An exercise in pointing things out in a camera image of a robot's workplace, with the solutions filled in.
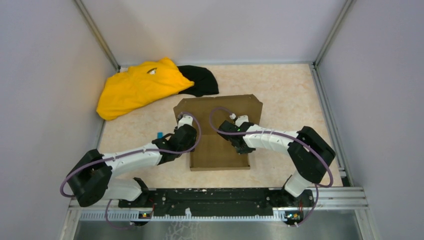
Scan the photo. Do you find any brown cardboard box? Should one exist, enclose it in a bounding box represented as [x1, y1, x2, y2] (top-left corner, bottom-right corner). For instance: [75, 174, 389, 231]
[173, 94, 264, 172]

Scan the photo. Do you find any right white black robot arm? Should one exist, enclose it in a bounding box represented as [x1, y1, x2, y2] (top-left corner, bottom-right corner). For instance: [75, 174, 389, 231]
[216, 120, 336, 206]

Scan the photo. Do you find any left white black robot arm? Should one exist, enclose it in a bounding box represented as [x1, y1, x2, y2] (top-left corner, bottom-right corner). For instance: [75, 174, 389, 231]
[66, 124, 197, 208]

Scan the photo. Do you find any black cloth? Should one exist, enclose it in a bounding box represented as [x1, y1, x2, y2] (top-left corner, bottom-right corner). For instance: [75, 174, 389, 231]
[178, 65, 220, 97]

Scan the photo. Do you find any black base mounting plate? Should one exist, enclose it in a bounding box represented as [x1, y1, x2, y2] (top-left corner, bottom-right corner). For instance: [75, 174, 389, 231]
[118, 187, 315, 217]

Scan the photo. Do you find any yellow shirt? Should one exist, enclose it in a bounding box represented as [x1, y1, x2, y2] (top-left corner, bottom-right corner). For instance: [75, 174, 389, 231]
[96, 57, 195, 121]

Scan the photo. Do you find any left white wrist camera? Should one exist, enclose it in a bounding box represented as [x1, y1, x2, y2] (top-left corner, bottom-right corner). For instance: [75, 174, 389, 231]
[177, 112, 194, 129]

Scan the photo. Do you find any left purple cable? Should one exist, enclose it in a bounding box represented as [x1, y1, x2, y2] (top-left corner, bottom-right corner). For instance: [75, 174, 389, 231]
[59, 111, 202, 231]

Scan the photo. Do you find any purple cable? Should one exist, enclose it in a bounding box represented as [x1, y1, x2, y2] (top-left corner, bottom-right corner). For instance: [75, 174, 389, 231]
[59, 111, 202, 231]
[208, 106, 334, 228]

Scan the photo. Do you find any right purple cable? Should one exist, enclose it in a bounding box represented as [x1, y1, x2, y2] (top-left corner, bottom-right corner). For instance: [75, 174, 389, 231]
[208, 106, 334, 228]

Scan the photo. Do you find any aluminium frame rail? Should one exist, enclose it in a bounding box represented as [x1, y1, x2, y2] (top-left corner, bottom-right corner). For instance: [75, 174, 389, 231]
[69, 187, 369, 222]

